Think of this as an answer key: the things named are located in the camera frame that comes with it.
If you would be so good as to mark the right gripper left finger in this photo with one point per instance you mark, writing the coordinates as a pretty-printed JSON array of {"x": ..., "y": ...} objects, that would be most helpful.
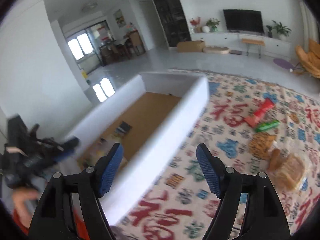
[{"x": 54, "y": 218}]

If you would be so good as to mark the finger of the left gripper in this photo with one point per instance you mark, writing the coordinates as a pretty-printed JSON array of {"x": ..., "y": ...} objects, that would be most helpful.
[{"x": 65, "y": 147}]

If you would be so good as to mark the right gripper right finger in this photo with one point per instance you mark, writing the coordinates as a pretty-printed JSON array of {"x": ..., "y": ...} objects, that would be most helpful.
[{"x": 264, "y": 216}]

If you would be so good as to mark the snickers chocolate bar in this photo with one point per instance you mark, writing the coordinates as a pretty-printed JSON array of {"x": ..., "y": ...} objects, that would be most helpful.
[{"x": 122, "y": 129}]

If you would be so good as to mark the yellow packaged cake snack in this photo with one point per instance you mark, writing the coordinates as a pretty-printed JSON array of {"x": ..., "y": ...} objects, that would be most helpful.
[{"x": 100, "y": 149}]

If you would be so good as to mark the person's hand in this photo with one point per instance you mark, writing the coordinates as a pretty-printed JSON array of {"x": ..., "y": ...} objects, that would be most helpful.
[{"x": 20, "y": 196}]

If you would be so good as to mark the bagged toast bread loaf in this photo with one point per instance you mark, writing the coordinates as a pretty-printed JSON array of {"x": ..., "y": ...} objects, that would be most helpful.
[{"x": 288, "y": 166}]

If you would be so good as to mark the green snack packet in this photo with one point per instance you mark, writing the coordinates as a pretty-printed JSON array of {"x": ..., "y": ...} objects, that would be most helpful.
[{"x": 262, "y": 127}]

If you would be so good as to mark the patterned woven table cloth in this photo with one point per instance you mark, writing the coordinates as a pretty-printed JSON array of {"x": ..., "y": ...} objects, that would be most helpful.
[{"x": 180, "y": 204}]

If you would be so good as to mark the white storage box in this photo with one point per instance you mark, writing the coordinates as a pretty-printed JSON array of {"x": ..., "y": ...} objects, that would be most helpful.
[{"x": 161, "y": 109}]

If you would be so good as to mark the red snack packet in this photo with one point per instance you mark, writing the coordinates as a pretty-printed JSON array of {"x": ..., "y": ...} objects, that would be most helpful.
[{"x": 254, "y": 119}]

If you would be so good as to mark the purple round mat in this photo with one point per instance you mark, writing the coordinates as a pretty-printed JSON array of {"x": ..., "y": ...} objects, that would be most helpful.
[{"x": 283, "y": 63}]

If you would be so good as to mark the orange lounge chair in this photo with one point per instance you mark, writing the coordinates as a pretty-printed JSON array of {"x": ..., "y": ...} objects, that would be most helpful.
[{"x": 310, "y": 60}]

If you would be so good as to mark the white tv cabinet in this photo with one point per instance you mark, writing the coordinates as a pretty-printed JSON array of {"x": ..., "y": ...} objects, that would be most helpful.
[{"x": 247, "y": 43}]

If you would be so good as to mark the cardboard box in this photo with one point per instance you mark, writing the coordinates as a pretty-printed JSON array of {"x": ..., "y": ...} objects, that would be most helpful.
[{"x": 191, "y": 46}]

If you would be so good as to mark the black bookshelf cabinet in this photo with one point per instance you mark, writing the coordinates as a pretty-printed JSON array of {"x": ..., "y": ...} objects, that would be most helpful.
[{"x": 173, "y": 21}]

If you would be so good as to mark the red flower vase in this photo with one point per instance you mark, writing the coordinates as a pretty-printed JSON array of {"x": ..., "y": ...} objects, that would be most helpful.
[{"x": 195, "y": 24}]

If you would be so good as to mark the small potted plant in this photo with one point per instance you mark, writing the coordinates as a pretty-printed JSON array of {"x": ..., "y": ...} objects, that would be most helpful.
[{"x": 269, "y": 31}]

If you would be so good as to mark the large potted green plant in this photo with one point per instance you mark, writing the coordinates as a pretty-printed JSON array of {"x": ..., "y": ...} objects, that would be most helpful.
[{"x": 282, "y": 30}]

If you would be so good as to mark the green plant white pot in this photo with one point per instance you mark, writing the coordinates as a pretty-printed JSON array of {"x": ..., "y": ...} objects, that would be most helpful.
[{"x": 211, "y": 26}]

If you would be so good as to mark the black television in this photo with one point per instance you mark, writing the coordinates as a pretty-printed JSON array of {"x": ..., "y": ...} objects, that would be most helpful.
[{"x": 243, "y": 20}]

